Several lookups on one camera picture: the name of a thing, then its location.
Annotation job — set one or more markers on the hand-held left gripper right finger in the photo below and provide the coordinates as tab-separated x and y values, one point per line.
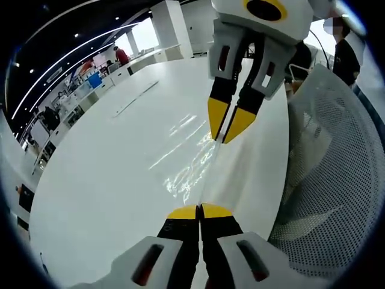
240	259

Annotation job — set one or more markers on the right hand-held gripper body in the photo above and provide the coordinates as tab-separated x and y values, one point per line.
297	21

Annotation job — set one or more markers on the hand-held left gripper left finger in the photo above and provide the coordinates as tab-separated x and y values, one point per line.
150	262

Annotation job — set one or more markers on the clear food packaging bag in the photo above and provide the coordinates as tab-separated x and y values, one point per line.
183	168
210	171

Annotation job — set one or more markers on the white square pillar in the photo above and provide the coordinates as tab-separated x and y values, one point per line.
173	30

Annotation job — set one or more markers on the white counter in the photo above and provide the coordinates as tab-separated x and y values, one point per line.
141	64

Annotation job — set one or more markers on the light grey mesh chair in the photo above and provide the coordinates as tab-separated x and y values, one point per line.
331	168

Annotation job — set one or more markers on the blue storage box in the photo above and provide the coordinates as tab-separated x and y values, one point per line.
95	81

